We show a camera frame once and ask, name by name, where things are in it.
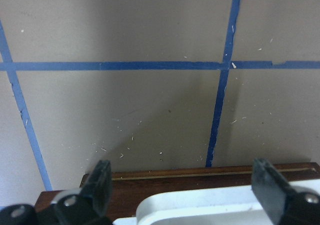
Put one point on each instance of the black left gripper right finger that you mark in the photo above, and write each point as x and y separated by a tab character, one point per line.
271	189

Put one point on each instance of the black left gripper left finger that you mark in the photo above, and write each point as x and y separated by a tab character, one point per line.
97	188

